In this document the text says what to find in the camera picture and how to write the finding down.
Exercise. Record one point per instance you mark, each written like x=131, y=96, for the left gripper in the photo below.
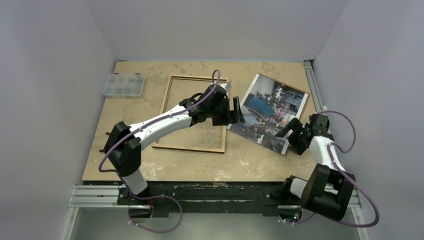
x=227, y=120

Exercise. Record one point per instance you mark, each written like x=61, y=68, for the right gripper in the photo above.
x=299, y=135

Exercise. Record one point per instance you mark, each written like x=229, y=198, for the printed photo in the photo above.
x=267, y=107

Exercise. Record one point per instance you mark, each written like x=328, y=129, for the black wooden picture frame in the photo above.
x=202, y=137

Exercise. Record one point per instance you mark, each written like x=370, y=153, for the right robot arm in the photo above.
x=327, y=192

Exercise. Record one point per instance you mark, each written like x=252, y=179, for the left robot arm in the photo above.
x=126, y=142

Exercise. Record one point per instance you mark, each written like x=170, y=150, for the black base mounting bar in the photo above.
x=161, y=198

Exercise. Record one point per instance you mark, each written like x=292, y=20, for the clear plastic organizer box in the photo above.
x=124, y=85

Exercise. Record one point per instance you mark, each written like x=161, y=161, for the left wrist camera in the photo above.
x=224, y=87

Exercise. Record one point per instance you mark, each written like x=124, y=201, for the orange handled pliers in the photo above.
x=102, y=150

